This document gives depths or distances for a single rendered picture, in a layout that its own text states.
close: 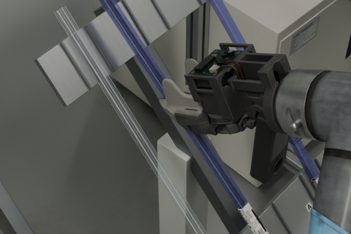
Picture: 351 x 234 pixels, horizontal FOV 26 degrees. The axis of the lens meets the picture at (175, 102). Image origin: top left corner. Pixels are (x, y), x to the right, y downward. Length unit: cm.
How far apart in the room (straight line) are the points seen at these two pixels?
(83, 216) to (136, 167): 21
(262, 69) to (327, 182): 15
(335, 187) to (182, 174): 45
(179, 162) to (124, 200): 98
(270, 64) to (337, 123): 11
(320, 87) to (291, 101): 4
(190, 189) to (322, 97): 46
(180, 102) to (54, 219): 120
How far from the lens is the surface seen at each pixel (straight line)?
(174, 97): 93
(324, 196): 75
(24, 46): 255
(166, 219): 129
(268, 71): 81
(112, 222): 207
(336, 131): 76
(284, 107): 80
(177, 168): 115
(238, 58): 86
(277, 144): 88
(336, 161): 75
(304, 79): 80
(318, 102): 77
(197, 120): 90
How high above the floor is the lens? 172
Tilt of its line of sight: 48 degrees down
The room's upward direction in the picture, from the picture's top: straight up
